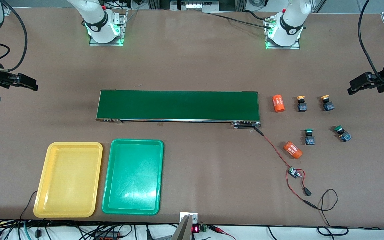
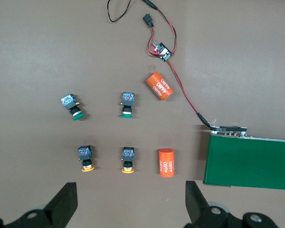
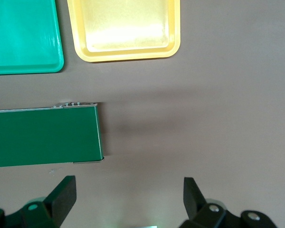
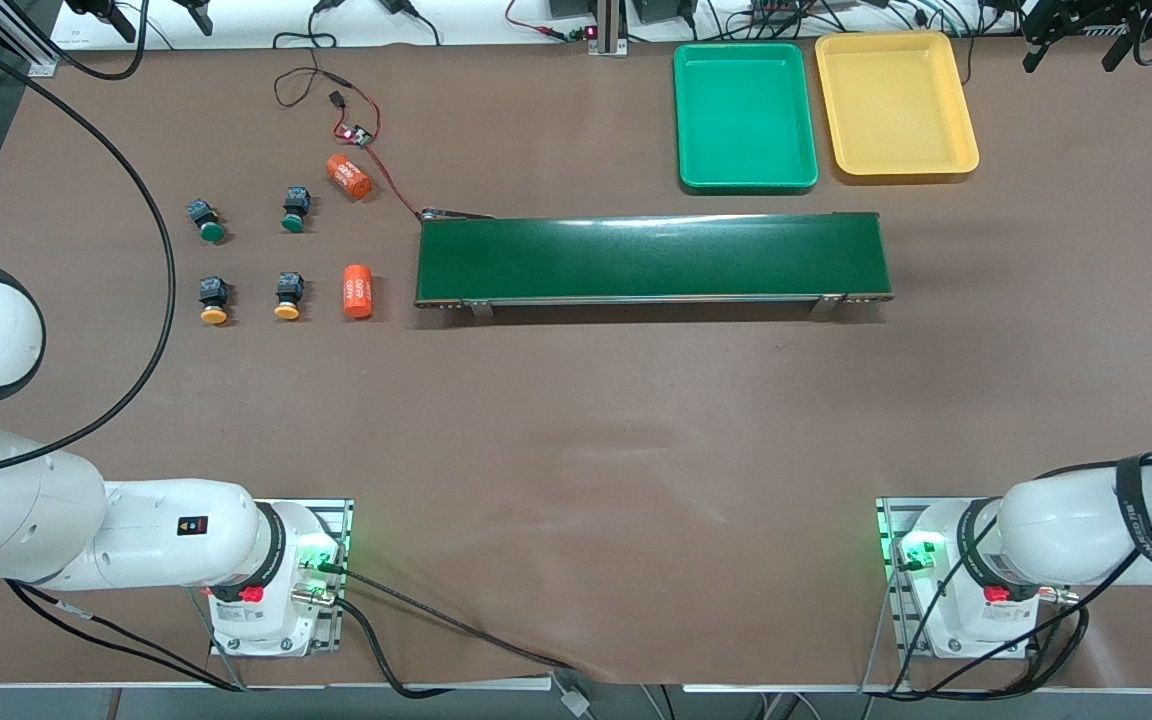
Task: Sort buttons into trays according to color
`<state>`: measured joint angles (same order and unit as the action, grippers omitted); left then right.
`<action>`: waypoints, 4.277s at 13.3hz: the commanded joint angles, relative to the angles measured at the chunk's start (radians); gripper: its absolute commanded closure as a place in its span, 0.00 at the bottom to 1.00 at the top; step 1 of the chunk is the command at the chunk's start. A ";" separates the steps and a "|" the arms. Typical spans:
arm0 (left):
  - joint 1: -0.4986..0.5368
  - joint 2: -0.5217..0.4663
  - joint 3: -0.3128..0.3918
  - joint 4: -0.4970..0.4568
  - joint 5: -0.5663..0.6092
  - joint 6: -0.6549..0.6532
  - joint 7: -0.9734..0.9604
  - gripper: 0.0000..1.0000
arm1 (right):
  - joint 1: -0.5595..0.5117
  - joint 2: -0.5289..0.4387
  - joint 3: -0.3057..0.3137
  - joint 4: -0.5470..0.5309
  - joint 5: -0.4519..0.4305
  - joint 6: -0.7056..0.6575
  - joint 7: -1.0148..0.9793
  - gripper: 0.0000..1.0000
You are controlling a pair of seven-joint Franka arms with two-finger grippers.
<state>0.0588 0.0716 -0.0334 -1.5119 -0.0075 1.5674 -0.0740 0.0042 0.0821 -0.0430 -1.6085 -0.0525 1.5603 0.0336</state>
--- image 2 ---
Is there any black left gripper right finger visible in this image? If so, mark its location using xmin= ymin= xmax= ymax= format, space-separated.
xmin=184 ymin=180 xmax=280 ymax=228

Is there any orange 4680 cylinder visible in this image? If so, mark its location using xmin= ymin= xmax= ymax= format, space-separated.
xmin=145 ymin=71 xmax=174 ymax=102
xmin=158 ymin=148 xmax=176 ymax=178

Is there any green belt conveyor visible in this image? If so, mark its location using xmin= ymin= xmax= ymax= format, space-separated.
xmin=202 ymin=124 xmax=285 ymax=191

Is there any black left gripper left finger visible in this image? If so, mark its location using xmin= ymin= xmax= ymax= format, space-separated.
xmin=0 ymin=182 xmax=78 ymax=228

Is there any green push button switch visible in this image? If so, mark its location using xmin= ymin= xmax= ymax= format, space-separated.
xmin=60 ymin=94 xmax=86 ymax=121
xmin=120 ymin=92 xmax=136 ymax=118

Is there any red black conveyor cable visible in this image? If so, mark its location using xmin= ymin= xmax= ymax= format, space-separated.
xmin=166 ymin=59 xmax=211 ymax=128

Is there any small motor controller board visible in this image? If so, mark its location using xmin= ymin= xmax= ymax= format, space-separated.
xmin=152 ymin=42 xmax=173 ymax=63

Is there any yellow push button switch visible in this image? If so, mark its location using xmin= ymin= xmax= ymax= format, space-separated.
xmin=77 ymin=145 xmax=95 ymax=172
xmin=121 ymin=146 xmax=135 ymax=174

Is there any red lead with black plug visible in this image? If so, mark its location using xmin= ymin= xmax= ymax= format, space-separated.
xmin=142 ymin=13 xmax=162 ymax=57

